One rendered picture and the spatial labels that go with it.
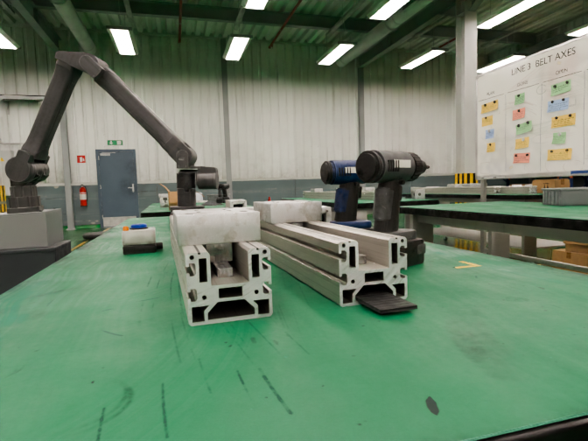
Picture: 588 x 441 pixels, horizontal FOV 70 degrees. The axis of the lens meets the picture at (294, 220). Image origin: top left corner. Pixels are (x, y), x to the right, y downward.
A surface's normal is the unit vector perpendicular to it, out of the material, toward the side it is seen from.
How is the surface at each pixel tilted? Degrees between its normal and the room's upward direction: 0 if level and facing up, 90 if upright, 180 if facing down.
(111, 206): 90
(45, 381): 0
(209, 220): 90
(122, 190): 90
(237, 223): 90
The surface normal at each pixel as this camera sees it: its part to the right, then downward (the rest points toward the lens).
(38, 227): 0.27, 0.07
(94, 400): -0.04, -1.00
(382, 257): -0.95, 0.05
